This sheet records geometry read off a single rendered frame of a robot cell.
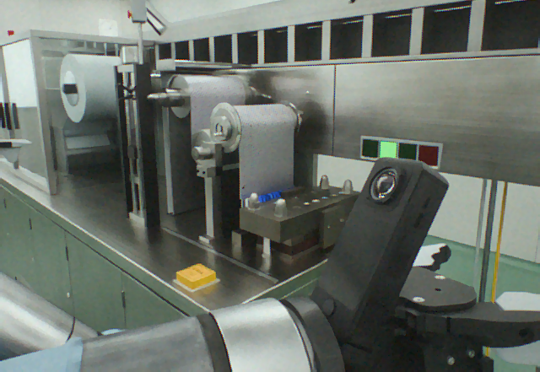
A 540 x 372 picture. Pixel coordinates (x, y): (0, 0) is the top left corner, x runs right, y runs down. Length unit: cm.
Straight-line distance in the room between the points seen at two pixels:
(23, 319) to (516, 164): 102
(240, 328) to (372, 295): 7
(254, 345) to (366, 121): 109
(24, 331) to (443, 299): 27
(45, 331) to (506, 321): 29
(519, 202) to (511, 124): 249
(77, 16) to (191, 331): 678
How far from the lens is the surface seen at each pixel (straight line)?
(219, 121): 117
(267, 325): 21
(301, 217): 109
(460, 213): 372
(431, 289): 27
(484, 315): 26
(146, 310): 125
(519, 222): 361
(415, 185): 24
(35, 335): 33
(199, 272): 101
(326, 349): 22
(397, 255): 24
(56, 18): 683
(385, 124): 122
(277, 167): 127
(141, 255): 121
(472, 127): 112
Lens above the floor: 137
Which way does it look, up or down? 12 degrees down
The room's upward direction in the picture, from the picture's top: straight up
